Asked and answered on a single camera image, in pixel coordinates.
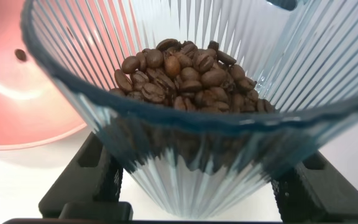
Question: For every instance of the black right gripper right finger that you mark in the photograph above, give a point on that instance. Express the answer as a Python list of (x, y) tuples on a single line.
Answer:
[(322, 196)]

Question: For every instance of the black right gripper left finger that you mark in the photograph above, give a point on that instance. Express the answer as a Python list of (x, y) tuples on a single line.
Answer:
[(82, 186)]

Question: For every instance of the ribbed blue transparent cup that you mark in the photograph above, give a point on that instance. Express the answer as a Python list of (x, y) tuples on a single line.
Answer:
[(197, 186)]

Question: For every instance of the roasted coffee beans pile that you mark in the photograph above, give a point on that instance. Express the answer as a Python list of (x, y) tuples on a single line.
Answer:
[(191, 77)]

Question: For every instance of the pink bowl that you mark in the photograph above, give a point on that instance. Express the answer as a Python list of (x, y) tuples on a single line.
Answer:
[(17, 109)]

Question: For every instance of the single coffee bean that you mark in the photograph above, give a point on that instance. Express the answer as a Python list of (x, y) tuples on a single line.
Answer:
[(20, 55)]

